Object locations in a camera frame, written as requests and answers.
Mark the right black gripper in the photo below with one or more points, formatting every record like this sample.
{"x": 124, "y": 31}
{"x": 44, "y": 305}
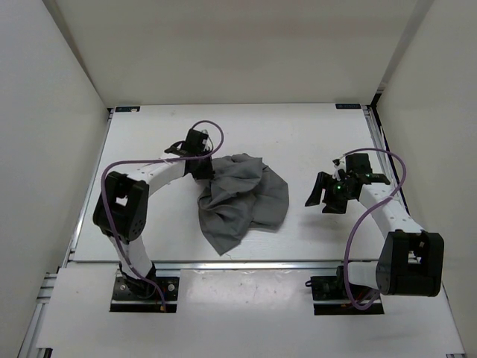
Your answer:
{"x": 332, "y": 206}

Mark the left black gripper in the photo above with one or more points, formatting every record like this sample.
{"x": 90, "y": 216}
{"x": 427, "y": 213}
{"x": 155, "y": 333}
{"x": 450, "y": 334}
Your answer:
{"x": 206, "y": 173}

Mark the grey pleated skirt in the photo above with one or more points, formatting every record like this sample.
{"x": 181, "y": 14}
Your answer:
{"x": 245, "y": 193}

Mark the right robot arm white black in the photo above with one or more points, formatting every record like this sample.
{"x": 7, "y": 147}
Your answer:
{"x": 411, "y": 259}

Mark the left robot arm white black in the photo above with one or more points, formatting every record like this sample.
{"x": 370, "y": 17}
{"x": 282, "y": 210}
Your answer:
{"x": 122, "y": 207}

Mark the right blue corner label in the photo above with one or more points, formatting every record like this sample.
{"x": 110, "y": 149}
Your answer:
{"x": 347, "y": 106}

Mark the blue corner label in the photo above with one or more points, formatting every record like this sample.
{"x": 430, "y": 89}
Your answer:
{"x": 127, "y": 109}
{"x": 347, "y": 106}

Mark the left blue corner label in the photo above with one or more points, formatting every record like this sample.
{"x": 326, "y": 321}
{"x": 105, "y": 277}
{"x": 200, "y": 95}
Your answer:
{"x": 127, "y": 109}

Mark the white front cover board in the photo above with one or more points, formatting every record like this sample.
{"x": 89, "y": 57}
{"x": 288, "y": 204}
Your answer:
{"x": 238, "y": 314}

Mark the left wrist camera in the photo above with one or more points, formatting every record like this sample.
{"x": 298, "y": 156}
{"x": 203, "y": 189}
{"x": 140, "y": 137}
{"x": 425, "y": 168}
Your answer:
{"x": 208, "y": 144}

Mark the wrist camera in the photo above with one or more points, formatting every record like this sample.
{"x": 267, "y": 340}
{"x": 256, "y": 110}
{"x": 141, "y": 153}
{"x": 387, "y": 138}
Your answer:
{"x": 208, "y": 144}
{"x": 340, "y": 168}

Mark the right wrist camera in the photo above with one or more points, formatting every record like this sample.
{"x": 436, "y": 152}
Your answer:
{"x": 340, "y": 168}

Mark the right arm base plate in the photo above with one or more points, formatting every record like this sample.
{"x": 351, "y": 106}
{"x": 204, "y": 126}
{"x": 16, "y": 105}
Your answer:
{"x": 330, "y": 298}

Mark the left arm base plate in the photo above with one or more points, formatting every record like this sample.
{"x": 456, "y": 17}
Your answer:
{"x": 144, "y": 298}

